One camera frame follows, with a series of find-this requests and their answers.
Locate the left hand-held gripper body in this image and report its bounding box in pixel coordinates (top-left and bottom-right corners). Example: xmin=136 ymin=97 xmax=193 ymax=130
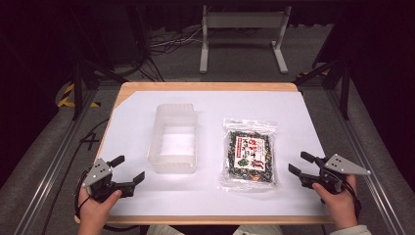
xmin=81 ymin=158 xmax=135 ymax=204

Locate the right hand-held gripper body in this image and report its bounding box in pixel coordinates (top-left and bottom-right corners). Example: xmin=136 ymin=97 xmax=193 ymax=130
xmin=300 ymin=154 xmax=372 ymax=195

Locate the clear snack packet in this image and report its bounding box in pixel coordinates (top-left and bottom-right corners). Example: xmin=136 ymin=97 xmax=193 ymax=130
xmin=217 ymin=117 xmax=280 ymax=193

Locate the clear plastic container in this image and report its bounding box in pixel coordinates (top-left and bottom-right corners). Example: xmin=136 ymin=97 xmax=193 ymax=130
xmin=147 ymin=103 xmax=199 ymax=175

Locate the person's left hand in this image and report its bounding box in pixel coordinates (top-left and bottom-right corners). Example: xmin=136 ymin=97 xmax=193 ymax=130
xmin=77 ymin=187 xmax=123 ymax=227

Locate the person's right hand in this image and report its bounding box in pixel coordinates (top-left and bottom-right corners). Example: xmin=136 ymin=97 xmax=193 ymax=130
xmin=311 ymin=174 xmax=359 ymax=231

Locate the black tripod stand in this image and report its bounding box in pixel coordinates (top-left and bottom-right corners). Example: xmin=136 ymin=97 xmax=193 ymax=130
xmin=69 ymin=45 xmax=129 ymax=121
xmin=293 ymin=45 xmax=352 ymax=121

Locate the yellow black hazard tape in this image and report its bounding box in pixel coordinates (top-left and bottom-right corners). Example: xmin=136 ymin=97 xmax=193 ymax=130
xmin=57 ymin=82 xmax=101 ymax=109

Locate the white paper sheet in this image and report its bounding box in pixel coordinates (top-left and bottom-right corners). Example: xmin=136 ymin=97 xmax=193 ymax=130
xmin=97 ymin=90 xmax=329 ymax=217

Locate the white metal stand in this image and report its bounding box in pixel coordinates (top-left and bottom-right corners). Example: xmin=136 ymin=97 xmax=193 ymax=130
xmin=199 ymin=4 xmax=293 ymax=74

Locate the black floor cable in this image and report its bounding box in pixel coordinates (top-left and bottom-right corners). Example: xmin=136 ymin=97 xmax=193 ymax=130
xmin=40 ymin=118 xmax=111 ymax=235

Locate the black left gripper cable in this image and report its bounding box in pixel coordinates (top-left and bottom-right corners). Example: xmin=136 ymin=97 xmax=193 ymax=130
xmin=73 ymin=178 xmax=92 ymax=220

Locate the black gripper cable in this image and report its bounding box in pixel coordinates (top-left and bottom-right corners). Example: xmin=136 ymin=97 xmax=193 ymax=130
xmin=342 ymin=180 xmax=363 ymax=220
xmin=73 ymin=178 xmax=92 ymax=220

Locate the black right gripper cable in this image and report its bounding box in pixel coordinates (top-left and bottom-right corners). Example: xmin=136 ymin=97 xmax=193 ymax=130
xmin=342 ymin=180 xmax=363 ymax=220

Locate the aluminium floor rail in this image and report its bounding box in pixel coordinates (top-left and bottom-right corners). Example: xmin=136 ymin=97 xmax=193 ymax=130
xmin=326 ymin=89 xmax=409 ymax=235
xmin=13 ymin=88 xmax=100 ymax=235

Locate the bundle of floor cables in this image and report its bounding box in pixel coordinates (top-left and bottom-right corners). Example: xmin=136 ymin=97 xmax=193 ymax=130
xmin=149 ymin=26 xmax=204 ymax=56

